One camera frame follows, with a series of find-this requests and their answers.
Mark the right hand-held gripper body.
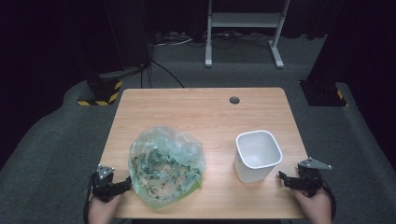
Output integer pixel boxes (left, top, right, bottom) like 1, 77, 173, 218
294, 157, 332, 198

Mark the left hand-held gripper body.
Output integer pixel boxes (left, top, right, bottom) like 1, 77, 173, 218
90, 163, 125, 203

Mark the white plastic bin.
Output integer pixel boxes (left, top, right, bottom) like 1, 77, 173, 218
233, 129, 284, 184

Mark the green patterned plastic bag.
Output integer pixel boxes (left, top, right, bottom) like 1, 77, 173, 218
128, 125, 206, 209

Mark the person's left hand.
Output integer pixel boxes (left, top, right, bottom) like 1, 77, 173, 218
88, 194, 124, 224

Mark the person's right hand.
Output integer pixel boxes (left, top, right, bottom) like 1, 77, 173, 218
290, 186, 332, 224

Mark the black pillar with square base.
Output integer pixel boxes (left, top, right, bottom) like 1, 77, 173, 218
298, 0, 349, 107

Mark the black pillar with striped base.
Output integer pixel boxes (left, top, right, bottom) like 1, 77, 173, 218
64, 0, 124, 107

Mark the black floor-standing panel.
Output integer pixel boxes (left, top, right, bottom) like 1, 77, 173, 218
103, 0, 153, 71

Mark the white metal stand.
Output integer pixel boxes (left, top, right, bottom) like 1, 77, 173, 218
204, 0, 292, 70

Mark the left hand-held gripper cable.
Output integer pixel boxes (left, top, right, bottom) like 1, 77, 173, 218
81, 171, 98, 224

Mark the hand-held gripper cable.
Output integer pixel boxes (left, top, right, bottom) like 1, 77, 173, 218
81, 171, 98, 224
320, 181, 338, 222

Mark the right hand-held gripper cable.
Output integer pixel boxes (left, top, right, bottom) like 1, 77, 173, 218
320, 181, 338, 222

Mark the black floor cable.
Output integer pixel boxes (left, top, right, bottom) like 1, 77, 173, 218
150, 59, 186, 89

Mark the bundle of floor cables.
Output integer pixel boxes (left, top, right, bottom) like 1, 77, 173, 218
153, 29, 273, 50

